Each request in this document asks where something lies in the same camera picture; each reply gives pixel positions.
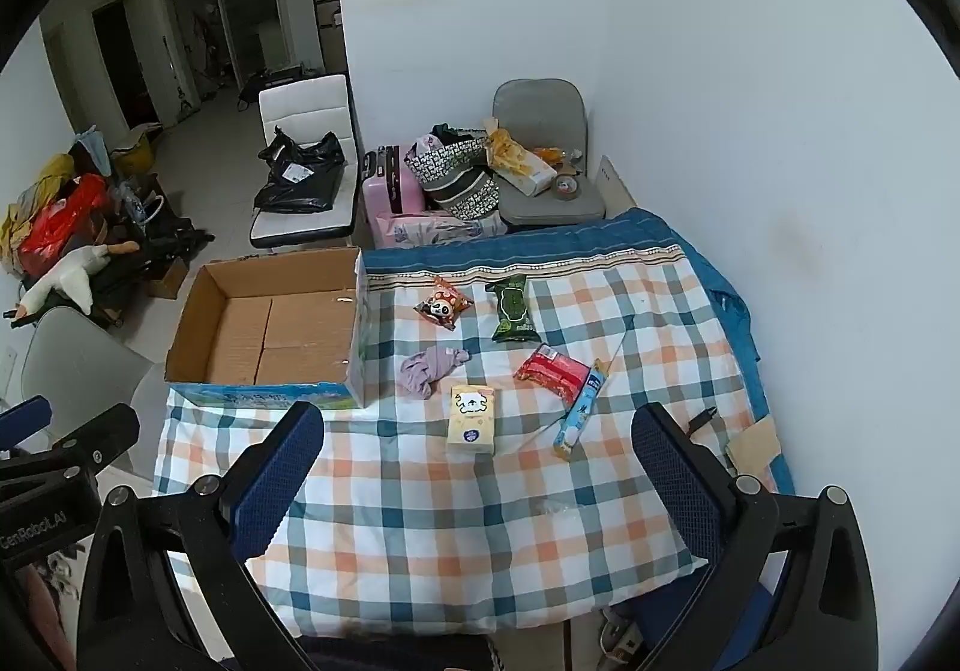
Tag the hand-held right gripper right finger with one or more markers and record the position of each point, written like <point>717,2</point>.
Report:
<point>675,483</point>

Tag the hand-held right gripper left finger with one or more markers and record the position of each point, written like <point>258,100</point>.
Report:
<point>274,480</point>

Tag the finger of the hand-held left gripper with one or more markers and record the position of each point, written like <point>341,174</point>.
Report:
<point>105,427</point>
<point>22,420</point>

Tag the light grey chair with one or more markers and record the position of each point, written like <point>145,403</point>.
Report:
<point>71,360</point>

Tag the cardboard piece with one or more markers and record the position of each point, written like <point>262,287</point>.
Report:
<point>754,450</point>

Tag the long blue packet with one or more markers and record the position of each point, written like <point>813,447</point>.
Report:
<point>579,412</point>

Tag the open cardboard box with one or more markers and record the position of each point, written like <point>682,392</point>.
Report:
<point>300,333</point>

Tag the white goose plush toy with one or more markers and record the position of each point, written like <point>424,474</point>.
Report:
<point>71,273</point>

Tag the white power strip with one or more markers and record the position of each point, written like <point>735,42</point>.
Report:
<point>621,633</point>

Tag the red packet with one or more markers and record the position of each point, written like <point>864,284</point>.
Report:
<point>551,371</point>

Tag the purple cloth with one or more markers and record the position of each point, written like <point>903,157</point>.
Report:
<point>424,371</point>

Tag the plaid blanket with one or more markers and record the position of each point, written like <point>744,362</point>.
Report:
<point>465,528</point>

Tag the red bag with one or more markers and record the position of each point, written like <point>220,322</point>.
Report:
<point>64,221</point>

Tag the yellow tissue packet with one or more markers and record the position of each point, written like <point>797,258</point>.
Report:
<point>471,420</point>

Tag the yellow cloth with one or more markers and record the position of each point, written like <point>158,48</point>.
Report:
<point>34,202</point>

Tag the green snack packet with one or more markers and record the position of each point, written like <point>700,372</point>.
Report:
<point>513,307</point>

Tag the panda print snack packet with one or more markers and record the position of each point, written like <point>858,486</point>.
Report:
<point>442,305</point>

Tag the yellow bag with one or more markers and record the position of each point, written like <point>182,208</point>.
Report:
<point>135,149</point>

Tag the pink floral packet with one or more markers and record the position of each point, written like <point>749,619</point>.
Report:
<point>435,228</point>

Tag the black plastic bag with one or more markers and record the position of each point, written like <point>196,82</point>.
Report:
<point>300,179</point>

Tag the white board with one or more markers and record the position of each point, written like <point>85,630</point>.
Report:
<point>616,179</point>

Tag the pink suitcase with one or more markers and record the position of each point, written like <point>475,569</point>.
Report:
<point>390,187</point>

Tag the brown tape roll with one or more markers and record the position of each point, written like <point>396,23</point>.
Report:
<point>565,188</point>

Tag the white box with yellow wrapper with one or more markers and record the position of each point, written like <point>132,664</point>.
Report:
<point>529,172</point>

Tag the black white patterned bag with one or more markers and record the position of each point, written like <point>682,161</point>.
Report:
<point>457,179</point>

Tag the white chair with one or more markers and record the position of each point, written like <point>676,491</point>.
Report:
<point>307,104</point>

